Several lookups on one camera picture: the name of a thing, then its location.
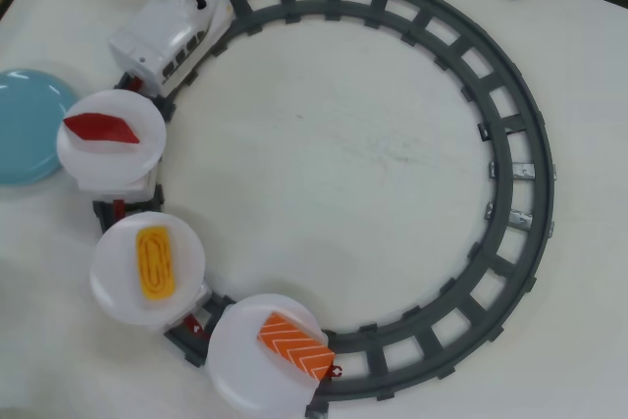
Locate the orange salmon sushi toy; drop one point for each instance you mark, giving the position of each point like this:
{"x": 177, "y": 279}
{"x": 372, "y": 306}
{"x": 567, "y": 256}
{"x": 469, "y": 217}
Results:
{"x": 294, "y": 345}

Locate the yellow egg sushi toy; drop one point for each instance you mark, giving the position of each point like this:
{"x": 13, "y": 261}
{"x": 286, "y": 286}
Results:
{"x": 154, "y": 262}

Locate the red tuna sushi toy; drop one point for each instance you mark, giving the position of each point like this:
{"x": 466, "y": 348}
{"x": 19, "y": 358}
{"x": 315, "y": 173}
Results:
{"x": 103, "y": 127}

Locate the white Shinkansen toy locomotive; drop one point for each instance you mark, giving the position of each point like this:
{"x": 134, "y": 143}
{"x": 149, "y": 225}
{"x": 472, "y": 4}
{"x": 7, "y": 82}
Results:
{"x": 157, "y": 31}

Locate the blue round dish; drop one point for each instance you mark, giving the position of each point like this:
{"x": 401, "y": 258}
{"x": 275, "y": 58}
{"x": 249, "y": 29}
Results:
{"x": 24, "y": 129}

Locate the white toy train wagon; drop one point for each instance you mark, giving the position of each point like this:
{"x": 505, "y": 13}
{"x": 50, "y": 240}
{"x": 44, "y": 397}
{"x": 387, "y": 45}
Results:
{"x": 198, "y": 299}
{"x": 138, "y": 191}

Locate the red train coupler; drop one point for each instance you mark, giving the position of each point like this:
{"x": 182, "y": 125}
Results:
{"x": 136, "y": 82}
{"x": 336, "y": 371}
{"x": 192, "y": 327}
{"x": 119, "y": 208}

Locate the white round plate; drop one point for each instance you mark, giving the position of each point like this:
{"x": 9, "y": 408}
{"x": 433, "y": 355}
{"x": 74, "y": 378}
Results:
{"x": 113, "y": 281}
{"x": 108, "y": 170}
{"x": 235, "y": 370}

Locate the silver tape strip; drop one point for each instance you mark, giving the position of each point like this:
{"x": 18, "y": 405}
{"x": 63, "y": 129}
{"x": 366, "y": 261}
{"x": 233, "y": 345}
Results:
{"x": 524, "y": 171}
{"x": 521, "y": 219}

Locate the grey circular toy rail track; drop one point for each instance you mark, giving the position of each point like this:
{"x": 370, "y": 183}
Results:
{"x": 543, "y": 193}

